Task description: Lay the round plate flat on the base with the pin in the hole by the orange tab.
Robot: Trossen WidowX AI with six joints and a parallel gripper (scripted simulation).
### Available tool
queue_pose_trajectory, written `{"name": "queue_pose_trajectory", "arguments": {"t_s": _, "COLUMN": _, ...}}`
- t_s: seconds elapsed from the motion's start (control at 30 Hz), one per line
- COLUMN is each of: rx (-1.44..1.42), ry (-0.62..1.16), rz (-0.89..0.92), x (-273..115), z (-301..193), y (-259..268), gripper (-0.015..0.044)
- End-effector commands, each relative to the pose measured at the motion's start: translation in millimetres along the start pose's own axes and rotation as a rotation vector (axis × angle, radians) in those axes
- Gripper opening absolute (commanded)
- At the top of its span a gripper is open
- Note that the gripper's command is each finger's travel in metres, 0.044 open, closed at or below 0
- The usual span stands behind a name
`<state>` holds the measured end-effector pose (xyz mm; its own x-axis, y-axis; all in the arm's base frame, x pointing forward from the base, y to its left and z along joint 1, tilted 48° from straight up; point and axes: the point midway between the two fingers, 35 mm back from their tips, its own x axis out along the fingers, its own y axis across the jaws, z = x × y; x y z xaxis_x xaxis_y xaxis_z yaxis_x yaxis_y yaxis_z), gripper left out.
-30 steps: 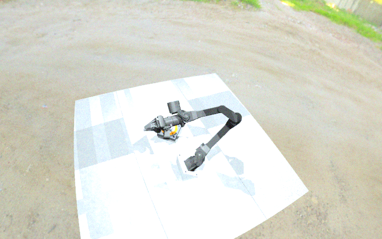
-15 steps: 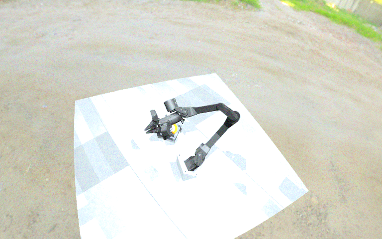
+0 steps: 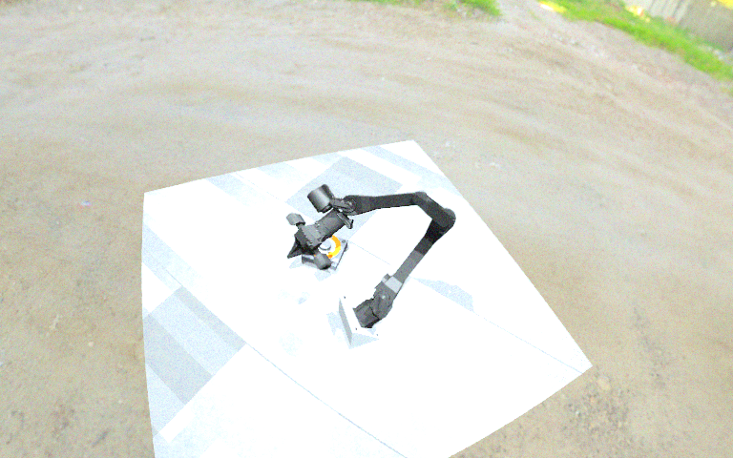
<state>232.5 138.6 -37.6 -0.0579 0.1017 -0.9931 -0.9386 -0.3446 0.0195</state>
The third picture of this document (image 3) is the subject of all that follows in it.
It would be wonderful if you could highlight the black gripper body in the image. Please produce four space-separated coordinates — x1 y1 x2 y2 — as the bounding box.
286 212 333 271

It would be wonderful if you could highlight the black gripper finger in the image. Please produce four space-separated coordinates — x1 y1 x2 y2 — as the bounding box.
287 247 315 259
287 234 302 257

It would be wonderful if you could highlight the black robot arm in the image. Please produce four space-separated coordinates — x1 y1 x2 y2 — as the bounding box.
295 184 456 328

